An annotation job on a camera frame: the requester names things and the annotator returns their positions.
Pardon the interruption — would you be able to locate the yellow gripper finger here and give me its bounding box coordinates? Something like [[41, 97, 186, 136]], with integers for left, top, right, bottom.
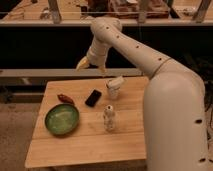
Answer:
[[98, 65, 106, 76], [76, 57, 90, 70]]

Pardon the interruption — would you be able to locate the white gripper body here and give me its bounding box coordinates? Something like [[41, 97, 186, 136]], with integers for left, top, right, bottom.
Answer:
[[86, 46, 107, 67]]

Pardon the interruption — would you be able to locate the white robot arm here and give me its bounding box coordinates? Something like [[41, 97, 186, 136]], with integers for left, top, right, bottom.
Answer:
[[77, 17, 208, 171]]

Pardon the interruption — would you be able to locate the green ceramic bowl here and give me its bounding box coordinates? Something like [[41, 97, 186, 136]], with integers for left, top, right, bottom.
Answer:
[[44, 103, 80, 136]]

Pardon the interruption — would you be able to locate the black smartphone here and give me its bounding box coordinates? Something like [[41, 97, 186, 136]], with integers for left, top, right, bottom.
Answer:
[[85, 90, 102, 107]]

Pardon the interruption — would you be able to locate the wooden table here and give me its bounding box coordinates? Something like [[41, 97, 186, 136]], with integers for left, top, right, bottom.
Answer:
[[25, 77, 148, 168]]

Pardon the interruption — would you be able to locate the metal shelf rail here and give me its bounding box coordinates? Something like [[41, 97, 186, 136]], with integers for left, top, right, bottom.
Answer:
[[0, 68, 143, 77]]

